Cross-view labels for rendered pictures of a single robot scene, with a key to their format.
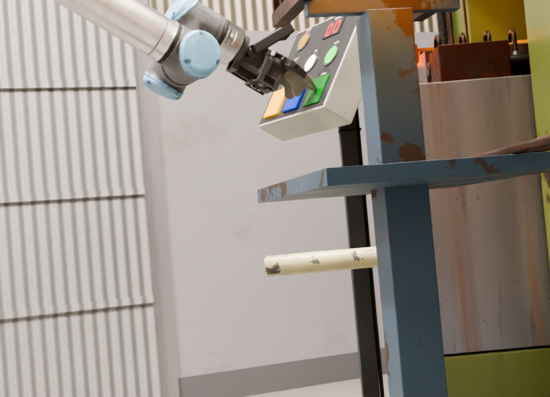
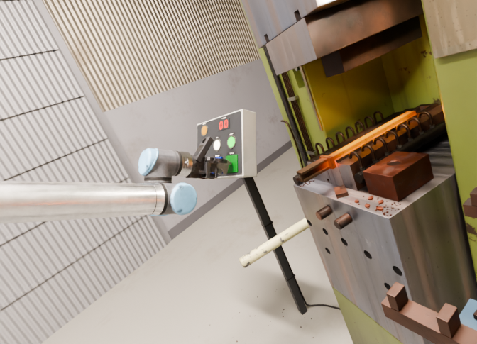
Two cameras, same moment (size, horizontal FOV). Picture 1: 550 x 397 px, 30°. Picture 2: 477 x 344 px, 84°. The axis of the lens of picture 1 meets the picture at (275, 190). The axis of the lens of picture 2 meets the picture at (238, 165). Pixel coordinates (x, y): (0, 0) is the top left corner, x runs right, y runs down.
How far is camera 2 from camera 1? 1.40 m
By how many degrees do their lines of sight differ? 22
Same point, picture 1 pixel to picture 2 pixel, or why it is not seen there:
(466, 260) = (437, 306)
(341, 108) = (250, 171)
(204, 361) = (173, 221)
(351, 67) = (248, 147)
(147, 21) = (142, 199)
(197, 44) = (182, 196)
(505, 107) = (442, 203)
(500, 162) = not seen: outside the picture
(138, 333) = (147, 225)
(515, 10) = (338, 99)
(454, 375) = not seen: outside the picture
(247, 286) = not seen: hidden behind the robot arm
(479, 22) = (324, 113)
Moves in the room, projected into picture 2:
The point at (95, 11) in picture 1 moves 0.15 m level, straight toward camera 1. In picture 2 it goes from (99, 214) to (98, 232)
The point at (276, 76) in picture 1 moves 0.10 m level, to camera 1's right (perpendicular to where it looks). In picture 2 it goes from (214, 170) to (236, 159)
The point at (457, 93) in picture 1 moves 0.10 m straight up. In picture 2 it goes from (417, 208) to (407, 168)
